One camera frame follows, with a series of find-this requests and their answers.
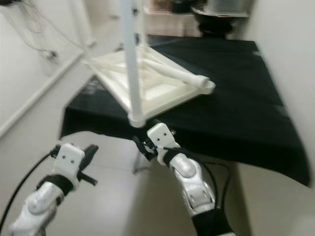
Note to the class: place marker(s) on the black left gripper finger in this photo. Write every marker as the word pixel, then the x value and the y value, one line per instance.
pixel 89 157

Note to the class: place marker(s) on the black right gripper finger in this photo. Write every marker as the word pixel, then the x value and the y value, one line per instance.
pixel 141 147

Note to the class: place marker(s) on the white plastic table top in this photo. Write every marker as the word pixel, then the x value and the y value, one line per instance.
pixel 113 73

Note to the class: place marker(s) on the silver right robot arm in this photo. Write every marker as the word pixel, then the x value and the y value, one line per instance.
pixel 197 191

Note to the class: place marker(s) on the black table cloth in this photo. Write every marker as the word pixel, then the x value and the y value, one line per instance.
pixel 241 98

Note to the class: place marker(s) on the red printed box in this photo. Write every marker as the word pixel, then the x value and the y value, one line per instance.
pixel 161 6

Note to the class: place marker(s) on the black bag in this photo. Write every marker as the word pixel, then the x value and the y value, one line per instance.
pixel 181 6

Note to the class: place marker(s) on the black wok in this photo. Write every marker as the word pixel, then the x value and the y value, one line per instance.
pixel 219 19

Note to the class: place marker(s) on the clear plastic storage box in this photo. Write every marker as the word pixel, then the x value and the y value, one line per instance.
pixel 226 6

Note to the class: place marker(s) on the black power strip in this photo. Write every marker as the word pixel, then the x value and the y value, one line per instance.
pixel 10 2

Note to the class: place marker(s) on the grey metal folding table frame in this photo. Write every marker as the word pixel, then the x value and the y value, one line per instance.
pixel 140 162

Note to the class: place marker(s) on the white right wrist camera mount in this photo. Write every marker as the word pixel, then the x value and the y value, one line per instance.
pixel 163 136

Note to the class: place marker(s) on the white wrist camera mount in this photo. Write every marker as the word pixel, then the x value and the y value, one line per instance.
pixel 163 136
pixel 69 160

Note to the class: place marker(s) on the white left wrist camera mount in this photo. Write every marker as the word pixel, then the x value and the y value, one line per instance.
pixel 69 160

